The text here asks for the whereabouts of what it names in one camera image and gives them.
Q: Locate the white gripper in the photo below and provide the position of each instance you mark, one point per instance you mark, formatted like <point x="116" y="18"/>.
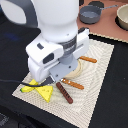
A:
<point x="54" y="55"/>

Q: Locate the beige toy plate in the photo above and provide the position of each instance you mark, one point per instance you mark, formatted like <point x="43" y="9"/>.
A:
<point x="76" y="72"/>

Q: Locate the grey toy frying pan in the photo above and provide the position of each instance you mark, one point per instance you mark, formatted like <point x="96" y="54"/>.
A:
<point x="90" y="14"/>

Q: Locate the yellow toy banana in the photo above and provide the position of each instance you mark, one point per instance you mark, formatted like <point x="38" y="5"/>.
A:
<point x="31" y="86"/>

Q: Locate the pink toy stove board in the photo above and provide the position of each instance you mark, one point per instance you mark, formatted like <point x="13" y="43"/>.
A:
<point x="106" y="26"/>

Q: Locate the beige toy bowl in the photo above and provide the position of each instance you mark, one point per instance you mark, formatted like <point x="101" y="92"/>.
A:
<point x="122" y="14"/>

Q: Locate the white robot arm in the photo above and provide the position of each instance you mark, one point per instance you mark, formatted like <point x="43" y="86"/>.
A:
<point x="43" y="14"/>

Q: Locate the beige woven placemat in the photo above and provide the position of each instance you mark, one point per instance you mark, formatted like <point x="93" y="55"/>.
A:
<point x="58" y="113"/>

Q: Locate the toy fork orange handle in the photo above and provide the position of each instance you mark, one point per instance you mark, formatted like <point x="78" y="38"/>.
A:
<point x="71" y="83"/>

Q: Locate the brown toy sausage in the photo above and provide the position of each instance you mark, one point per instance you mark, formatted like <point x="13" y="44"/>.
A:
<point x="64" y="92"/>

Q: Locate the yellow toy cheese wedge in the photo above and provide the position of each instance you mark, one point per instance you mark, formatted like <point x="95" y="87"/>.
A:
<point x="45" y="92"/>

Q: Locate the toy knife orange handle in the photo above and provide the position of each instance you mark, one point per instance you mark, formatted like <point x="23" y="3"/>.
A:
<point x="88" y="59"/>

